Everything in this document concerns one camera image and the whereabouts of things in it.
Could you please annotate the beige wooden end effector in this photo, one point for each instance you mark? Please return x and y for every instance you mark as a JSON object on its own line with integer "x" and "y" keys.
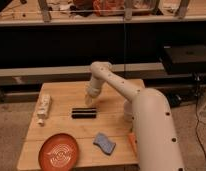
{"x": 89, "y": 101}

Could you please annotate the black whiteboard eraser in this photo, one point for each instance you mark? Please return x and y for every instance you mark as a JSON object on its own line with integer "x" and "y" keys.
{"x": 81, "y": 113}

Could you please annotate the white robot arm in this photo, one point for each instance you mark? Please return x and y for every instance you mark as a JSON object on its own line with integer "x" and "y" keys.
{"x": 153, "y": 124}

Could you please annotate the translucent plastic cup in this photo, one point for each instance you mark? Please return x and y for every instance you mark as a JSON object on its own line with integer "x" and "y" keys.
{"x": 127, "y": 110}

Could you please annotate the blue sponge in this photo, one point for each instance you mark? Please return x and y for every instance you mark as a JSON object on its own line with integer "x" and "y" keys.
{"x": 104, "y": 143}

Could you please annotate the white tube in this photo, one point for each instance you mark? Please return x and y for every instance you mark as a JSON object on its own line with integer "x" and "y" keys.
{"x": 43, "y": 109}

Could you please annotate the orange toy carrot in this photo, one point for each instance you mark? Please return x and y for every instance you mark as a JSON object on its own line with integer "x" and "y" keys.
{"x": 132, "y": 141}

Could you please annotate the orange plate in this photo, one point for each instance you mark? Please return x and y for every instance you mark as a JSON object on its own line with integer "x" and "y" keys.
{"x": 60, "y": 152}

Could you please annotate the red cloth clutter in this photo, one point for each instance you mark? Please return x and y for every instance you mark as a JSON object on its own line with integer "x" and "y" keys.
{"x": 108, "y": 7}

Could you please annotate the black box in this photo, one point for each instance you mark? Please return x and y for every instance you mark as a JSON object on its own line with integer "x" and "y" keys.
{"x": 184, "y": 59}

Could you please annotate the metal shelf rail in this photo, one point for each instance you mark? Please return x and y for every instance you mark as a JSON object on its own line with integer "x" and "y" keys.
{"x": 15, "y": 72}

